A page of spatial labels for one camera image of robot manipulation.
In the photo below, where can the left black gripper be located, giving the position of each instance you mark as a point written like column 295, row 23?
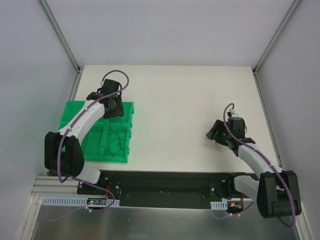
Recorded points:
column 116, row 110

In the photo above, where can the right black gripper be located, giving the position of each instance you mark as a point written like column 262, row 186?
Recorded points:
column 214, row 132

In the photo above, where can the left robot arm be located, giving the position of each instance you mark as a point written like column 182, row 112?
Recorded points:
column 62, row 149

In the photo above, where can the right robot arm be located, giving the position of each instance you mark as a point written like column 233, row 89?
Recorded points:
column 276, row 191

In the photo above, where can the green compartment tray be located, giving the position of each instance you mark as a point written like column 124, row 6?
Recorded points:
column 101, row 140

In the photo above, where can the right white cable duct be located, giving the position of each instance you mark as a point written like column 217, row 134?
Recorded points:
column 219, row 205

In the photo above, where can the white cable duct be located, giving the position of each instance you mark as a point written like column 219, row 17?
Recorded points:
column 219, row 205
column 68, row 201

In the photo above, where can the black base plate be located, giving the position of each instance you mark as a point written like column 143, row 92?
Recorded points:
column 181, row 190

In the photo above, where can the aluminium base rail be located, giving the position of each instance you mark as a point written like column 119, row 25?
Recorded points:
column 50, row 186

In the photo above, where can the left white cable duct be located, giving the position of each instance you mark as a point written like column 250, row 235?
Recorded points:
column 68, row 201

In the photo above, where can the left aluminium frame post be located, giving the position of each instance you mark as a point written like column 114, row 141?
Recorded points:
column 58, row 33

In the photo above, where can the aluminium frame post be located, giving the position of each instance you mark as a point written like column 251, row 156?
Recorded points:
column 58, row 33
column 276, row 35

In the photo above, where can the right aluminium frame post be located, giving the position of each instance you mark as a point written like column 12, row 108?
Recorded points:
column 276, row 35

